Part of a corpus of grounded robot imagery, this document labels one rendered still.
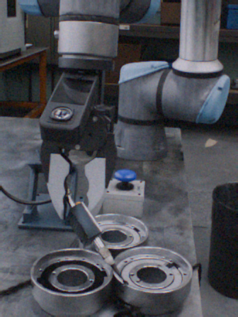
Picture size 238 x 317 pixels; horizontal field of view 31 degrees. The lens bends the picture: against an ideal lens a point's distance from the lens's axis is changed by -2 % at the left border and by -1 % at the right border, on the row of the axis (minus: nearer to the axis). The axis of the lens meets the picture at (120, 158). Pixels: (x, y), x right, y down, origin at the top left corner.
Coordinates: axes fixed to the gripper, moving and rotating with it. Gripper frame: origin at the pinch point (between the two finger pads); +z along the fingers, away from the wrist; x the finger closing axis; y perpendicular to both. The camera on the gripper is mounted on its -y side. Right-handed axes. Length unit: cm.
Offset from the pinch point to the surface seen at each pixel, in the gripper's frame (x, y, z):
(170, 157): -13, 54, 3
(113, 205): -3.1, 19.2, 5.0
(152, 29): 3, 336, -53
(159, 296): -11.8, -6.6, 7.2
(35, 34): 121, 372, -45
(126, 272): -7.4, -1.3, 7.2
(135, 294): -8.9, -6.4, 7.4
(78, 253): -0.4, 1.0, 6.3
